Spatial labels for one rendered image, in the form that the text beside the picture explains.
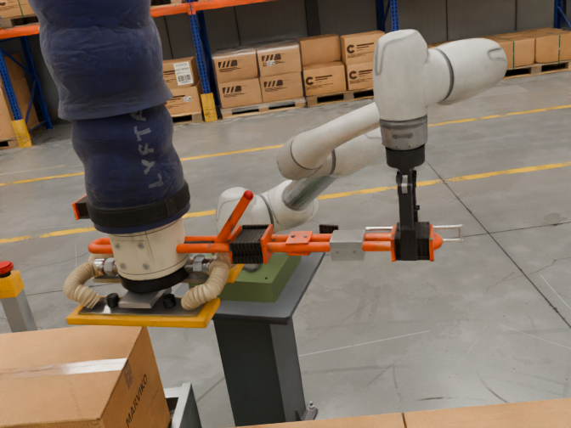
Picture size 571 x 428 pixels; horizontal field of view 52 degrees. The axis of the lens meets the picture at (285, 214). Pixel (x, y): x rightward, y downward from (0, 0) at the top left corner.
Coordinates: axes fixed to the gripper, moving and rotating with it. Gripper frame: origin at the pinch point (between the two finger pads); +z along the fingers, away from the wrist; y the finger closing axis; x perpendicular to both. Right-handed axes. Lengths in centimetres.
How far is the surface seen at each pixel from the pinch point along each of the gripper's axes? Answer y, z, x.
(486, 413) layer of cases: -32, 73, 17
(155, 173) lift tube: 7, -19, -51
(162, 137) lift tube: 4, -26, -49
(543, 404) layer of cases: -37, 73, 33
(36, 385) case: 15, 32, -92
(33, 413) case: 24, 32, -86
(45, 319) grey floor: -153, 127, -240
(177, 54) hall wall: -778, 44, -410
